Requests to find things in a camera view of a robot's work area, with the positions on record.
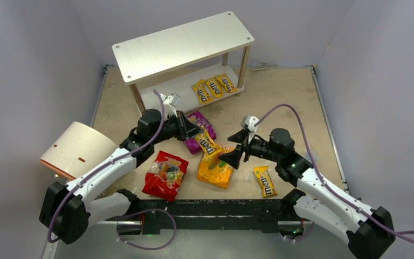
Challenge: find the yellow M&M candy bag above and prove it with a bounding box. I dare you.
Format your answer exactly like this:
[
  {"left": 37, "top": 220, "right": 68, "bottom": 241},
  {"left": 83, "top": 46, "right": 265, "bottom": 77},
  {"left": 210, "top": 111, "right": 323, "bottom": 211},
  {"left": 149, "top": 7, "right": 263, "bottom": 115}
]
[{"left": 204, "top": 77, "right": 224, "bottom": 98}]

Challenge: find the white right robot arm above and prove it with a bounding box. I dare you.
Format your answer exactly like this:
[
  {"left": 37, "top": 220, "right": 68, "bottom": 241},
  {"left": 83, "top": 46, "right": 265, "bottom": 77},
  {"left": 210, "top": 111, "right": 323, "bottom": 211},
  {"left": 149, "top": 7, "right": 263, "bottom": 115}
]
[{"left": 219, "top": 128, "right": 396, "bottom": 258}]

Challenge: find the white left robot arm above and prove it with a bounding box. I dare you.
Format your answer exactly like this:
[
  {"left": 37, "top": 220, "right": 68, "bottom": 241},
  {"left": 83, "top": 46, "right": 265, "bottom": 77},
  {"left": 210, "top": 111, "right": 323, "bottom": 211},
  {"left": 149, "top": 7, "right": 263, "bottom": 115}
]
[{"left": 39, "top": 108, "right": 203, "bottom": 244}]

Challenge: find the purple gummy candy bag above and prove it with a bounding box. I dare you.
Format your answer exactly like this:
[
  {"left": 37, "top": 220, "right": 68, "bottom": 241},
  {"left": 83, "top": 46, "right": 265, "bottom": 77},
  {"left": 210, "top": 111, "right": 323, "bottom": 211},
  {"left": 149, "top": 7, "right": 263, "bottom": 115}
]
[{"left": 184, "top": 111, "right": 217, "bottom": 154}]

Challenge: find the orange gummy candy bag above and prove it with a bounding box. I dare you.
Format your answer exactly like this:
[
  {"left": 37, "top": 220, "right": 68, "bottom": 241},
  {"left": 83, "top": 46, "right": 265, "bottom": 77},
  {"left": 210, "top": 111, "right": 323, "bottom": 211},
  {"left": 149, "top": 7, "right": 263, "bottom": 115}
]
[{"left": 197, "top": 145, "right": 234, "bottom": 189}]

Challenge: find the red gummy candy bag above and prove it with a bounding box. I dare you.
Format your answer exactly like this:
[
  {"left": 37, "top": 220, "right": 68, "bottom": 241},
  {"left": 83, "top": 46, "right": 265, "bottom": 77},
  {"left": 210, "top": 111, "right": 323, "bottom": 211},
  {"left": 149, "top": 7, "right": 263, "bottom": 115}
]
[{"left": 142, "top": 151, "right": 189, "bottom": 202}]

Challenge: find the white two-tier shelf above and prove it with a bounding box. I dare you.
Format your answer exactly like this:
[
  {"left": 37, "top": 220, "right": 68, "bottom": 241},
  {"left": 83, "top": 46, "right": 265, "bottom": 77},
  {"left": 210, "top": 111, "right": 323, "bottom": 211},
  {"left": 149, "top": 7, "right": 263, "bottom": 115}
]
[{"left": 112, "top": 11, "right": 254, "bottom": 112}]

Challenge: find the white cylindrical lamp shade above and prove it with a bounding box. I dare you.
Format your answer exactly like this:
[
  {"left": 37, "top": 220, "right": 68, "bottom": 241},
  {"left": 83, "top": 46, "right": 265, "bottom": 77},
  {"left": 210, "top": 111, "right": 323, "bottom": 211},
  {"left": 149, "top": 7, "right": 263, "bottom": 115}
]
[{"left": 39, "top": 121, "right": 118, "bottom": 180}]

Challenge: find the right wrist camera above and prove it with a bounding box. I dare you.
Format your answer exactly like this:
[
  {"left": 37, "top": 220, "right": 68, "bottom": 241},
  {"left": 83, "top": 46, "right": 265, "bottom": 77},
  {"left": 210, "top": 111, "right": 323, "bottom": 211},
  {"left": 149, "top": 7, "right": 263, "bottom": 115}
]
[{"left": 241, "top": 115, "right": 259, "bottom": 133}]

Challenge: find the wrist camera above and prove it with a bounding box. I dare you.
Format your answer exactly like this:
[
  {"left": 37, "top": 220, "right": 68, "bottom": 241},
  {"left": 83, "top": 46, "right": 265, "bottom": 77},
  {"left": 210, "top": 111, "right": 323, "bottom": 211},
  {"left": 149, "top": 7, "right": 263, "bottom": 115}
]
[
  {"left": 241, "top": 115, "right": 259, "bottom": 133},
  {"left": 160, "top": 93, "right": 181, "bottom": 118}
]

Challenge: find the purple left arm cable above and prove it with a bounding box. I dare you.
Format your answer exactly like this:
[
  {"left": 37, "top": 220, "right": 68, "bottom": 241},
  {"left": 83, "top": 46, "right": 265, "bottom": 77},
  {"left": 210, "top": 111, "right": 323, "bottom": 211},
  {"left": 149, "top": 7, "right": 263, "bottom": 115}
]
[{"left": 47, "top": 89, "right": 167, "bottom": 244}]

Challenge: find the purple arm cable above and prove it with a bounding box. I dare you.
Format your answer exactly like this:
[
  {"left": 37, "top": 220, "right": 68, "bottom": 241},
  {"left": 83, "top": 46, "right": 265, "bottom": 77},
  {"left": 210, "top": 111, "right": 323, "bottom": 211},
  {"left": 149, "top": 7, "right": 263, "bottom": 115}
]
[
  {"left": 47, "top": 89, "right": 167, "bottom": 244},
  {"left": 255, "top": 104, "right": 414, "bottom": 247}
]

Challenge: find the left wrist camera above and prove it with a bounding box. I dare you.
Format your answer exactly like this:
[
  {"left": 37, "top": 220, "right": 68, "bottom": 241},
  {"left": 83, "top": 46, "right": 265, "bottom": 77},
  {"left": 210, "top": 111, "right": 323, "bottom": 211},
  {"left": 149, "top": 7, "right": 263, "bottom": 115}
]
[{"left": 160, "top": 93, "right": 181, "bottom": 118}]

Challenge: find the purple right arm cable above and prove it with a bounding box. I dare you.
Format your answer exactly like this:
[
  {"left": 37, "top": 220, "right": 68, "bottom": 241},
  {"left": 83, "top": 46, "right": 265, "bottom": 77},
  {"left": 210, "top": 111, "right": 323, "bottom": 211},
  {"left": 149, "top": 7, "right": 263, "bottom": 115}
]
[{"left": 255, "top": 104, "right": 414, "bottom": 247}]

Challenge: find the grey bracket at wall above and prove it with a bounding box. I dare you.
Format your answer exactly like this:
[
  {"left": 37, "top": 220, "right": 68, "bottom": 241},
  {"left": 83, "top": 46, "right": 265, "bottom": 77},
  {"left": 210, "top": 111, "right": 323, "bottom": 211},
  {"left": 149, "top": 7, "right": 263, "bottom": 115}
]
[{"left": 252, "top": 63, "right": 278, "bottom": 71}]

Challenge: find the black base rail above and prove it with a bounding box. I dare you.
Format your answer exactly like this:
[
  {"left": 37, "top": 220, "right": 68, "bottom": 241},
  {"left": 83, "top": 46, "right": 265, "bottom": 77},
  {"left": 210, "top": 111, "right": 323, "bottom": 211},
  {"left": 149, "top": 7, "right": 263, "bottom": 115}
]
[{"left": 110, "top": 189, "right": 313, "bottom": 236}]

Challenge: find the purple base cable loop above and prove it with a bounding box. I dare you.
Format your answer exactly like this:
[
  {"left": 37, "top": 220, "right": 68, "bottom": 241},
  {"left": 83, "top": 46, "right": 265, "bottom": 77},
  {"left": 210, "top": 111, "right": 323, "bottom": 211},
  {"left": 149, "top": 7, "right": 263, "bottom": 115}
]
[{"left": 116, "top": 209, "right": 177, "bottom": 251}]

